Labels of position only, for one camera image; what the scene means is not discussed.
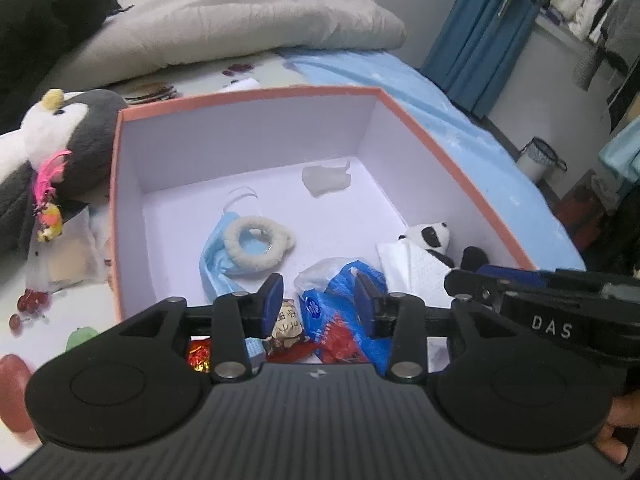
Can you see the clear plastic bag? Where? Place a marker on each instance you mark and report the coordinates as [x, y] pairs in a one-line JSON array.
[[65, 260]]

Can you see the grey hanging garment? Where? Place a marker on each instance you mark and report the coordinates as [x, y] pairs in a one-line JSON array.
[[622, 25]]

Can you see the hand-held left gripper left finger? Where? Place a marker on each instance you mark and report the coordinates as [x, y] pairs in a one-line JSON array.
[[272, 300]]

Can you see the blue plastic packet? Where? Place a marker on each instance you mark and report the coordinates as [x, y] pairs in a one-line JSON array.
[[330, 310]]

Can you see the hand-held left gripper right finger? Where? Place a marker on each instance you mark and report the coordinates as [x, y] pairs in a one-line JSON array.
[[364, 305]]

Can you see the small panda plush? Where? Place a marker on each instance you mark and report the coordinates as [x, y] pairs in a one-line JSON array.
[[430, 240]]

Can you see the blue face mask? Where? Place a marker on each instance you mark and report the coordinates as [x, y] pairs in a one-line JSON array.
[[220, 260]]

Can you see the light blue cloth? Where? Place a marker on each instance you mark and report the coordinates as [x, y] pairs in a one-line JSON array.
[[622, 152]]

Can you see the grey quilt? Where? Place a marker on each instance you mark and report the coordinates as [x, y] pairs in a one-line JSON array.
[[225, 20]]

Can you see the black clothing pile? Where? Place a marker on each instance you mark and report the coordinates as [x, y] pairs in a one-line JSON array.
[[35, 35]]

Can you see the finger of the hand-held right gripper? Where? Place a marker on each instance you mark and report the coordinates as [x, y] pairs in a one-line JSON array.
[[470, 285], [510, 275]]

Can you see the white tissue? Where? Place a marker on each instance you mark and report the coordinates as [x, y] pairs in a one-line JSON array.
[[415, 280]]

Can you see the beige printed candy wrapper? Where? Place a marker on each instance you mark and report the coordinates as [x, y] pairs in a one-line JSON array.
[[287, 327]]

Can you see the blue curtain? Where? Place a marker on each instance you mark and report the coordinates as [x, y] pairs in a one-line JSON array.
[[475, 35]]

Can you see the orange cardboard box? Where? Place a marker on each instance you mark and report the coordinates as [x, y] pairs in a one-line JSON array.
[[250, 150]]

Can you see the red gold foil wrapper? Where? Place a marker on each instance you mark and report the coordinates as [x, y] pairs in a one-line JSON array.
[[200, 357]]

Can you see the person's right hand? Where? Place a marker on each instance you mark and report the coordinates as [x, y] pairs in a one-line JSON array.
[[617, 440]]

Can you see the crumpled clear plastic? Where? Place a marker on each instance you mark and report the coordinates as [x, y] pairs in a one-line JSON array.
[[325, 177]]

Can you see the grey white penguin plush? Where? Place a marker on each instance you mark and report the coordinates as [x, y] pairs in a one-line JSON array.
[[85, 130]]

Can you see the white waste bin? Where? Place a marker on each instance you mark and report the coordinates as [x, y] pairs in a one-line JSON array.
[[537, 160]]

